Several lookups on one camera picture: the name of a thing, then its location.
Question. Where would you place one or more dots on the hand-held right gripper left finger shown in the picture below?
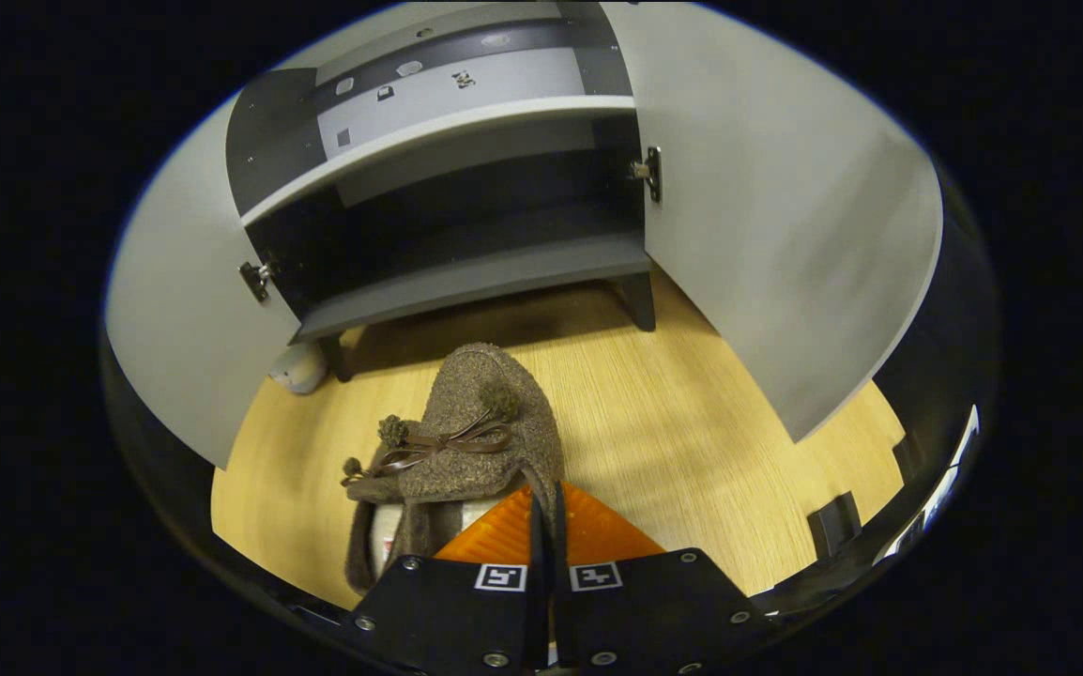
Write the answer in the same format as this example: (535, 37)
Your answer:
(452, 610)

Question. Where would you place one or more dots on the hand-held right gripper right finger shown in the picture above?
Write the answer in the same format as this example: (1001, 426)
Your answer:
(654, 610)

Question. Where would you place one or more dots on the brown fuzzy shoe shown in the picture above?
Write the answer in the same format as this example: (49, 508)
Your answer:
(495, 451)

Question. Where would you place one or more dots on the white shoe cabinet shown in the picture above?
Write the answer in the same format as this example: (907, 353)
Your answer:
(466, 272)

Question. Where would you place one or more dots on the white cabinet door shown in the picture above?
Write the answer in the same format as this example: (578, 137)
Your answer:
(767, 216)
(185, 310)

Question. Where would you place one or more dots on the metal door hinge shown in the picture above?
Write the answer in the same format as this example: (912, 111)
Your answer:
(255, 279)
(649, 174)

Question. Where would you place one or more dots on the white cabinet shelf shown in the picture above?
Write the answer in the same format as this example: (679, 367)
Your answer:
(466, 122)

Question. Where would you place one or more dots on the small black block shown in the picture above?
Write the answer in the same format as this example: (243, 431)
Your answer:
(834, 526)

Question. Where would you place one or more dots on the white round object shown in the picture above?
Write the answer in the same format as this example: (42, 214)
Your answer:
(299, 368)

